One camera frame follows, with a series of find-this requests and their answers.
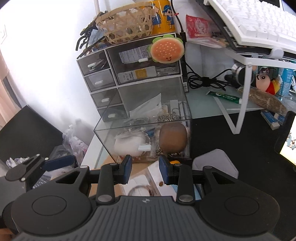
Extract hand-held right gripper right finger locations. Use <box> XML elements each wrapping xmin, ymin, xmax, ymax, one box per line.
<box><xmin>159</xmin><ymin>155</ymin><xmax>240</xmax><ymax>205</ymax></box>

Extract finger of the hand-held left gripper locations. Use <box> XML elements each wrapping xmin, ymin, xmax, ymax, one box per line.
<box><xmin>43</xmin><ymin>155</ymin><xmax>77</xmax><ymax>172</ymax></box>

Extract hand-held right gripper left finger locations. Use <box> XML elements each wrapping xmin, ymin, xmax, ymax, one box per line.
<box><xmin>54</xmin><ymin>155</ymin><xmax>133</xmax><ymax>205</ymax></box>

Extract white card packet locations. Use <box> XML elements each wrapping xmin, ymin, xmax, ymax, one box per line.
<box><xmin>120</xmin><ymin>159</ymin><xmax>179</xmax><ymax>198</ymax></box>

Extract large clear drawer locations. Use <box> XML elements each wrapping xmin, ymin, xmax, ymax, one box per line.
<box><xmin>93</xmin><ymin>79</ymin><xmax>194</xmax><ymax>164</ymax></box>

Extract white drawer organizer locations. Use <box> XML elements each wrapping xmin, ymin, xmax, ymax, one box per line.
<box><xmin>76</xmin><ymin>32</ymin><xmax>188</xmax><ymax>122</ymax></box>

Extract small clear drawer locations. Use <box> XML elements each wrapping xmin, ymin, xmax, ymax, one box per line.
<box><xmin>78</xmin><ymin>51</ymin><xmax>111</xmax><ymax>75</ymax></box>
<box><xmin>98</xmin><ymin>105</ymin><xmax>128</xmax><ymax>122</ymax></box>
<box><xmin>90</xmin><ymin>88</ymin><xmax>122</xmax><ymax>108</ymax></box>
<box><xmin>84</xmin><ymin>69</ymin><xmax>115</xmax><ymax>91</ymax></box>

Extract wide clear drawer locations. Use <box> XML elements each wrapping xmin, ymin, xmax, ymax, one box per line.
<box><xmin>106</xmin><ymin>44</ymin><xmax>182</xmax><ymax>85</ymax></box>

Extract clear plastic bags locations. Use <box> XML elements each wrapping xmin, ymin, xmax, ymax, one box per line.
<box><xmin>32</xmin><ymin>125</ymin><xmax>90</xmax><ymax>189</ymax></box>

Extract white round pouch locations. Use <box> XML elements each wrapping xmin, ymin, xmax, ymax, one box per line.
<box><xmin>113</xmin><ymin>133</ymin><xmax>152</xmax><ymax>156</ymax></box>

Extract brown kiwi fruit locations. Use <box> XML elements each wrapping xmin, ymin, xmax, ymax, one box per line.
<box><xmin>159</xmin><ymin>123</ymin><xmax>188</xmax><ymax>153</ymax></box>

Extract black box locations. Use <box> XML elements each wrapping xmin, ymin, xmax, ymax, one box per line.
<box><xmin>0</xmin><ymin>105</ymin><xmax>64</xmax><ymax>164</ymax></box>

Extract grey cube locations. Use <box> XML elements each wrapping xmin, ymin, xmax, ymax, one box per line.
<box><xmin>191</xmin><ymin>149</ymin><xmax>239</xmax><ymax>179</ymax></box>

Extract white folded paper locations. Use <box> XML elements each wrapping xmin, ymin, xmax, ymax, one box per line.
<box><xmin>129</xmin><ymin>93</ymin><xmax>163</xmax><ymax>119</ymax></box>

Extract black desk mat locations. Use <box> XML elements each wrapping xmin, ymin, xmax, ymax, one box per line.
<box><xmin>190</xmin><ymin>109</ymin><xmax>296</xmax><ymax>209</ymax></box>

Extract green toothpaste tube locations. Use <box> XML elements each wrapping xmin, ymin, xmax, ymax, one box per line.
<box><xmin>205</xmin><ymin>90</ymin><xmax>242</xmax><ymax>105</ymax></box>

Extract white laptop stand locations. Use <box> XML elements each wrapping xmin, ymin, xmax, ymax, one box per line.
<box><xmin>185</xmin><ymin>39</ymin><xmax>296</xmax><ymax>135</ymax></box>

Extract blue white box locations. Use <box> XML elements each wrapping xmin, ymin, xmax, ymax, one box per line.
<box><xmin>261</xmin><ymin>110</ymin><xmax>287</xmax><ymax>131</ymax></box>

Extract burger plush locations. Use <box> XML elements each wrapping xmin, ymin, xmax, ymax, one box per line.
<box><xmin>148</xmin><ymin>34</ymin><xmax>186</xmax><ymax>63</ymax></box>

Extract brown grain bag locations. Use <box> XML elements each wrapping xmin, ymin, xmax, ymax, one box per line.
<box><xmin>238</xmin><ymin>86</ymin><xmax>290</xmax><ymax>114</ymax></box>

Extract smartphone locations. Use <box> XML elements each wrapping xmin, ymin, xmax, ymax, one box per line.
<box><xmin>273</xmin><ymin>111</ymin><xmax>296</xmax><ymax>168</ymax></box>

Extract black claw hair clips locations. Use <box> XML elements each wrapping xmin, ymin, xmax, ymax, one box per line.
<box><xmin>75</xmin><ymin>11</ymin><xmax>110</xmax><ymax>54</ymax></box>

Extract cartoon plush doll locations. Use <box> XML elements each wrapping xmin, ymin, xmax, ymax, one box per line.
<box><xmin>252</xmin><ymin>65</ymin><xmax>284</xmax><ymax>96</ymax></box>

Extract woven bamboo basket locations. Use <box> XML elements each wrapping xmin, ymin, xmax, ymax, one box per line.
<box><xmin>95</xmin><ymin>6</ymin><xmax>154</xmax><ymax>45</ymax></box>

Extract red snack packet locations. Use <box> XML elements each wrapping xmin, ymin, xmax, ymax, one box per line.
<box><xmin>186</xmin><ymin>13</ymin><xmax>232</xmax><ymax>49</ymax></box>

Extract blue can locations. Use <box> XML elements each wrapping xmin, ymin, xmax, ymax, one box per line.
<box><xmin>276</xmin><ymin>68</ymin><xmax>296</xmax><ymax>97</ymax></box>

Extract yellow cartoon tin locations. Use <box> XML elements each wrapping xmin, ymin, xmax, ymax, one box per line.
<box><xmin>147</xmin><ymin>0</ymin><xmax>177</xmax><ymax>36</ymax></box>

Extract white keyboard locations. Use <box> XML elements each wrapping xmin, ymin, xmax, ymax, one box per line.
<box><xmin>203</xmin><ymin>0</ymin><xmax>296</xmax><ymax>56</ymax></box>

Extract metal chain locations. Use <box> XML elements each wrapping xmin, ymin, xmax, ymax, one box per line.
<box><xmin>157</xmin><ymin>113</ymin><xmax>181</xmax><ymax>124</ymax></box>

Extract black cable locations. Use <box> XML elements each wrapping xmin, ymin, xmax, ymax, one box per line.
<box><xmin>171</xmin><ymin>0</ymin><xmax>234</xmax><ymax>91</ymax></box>

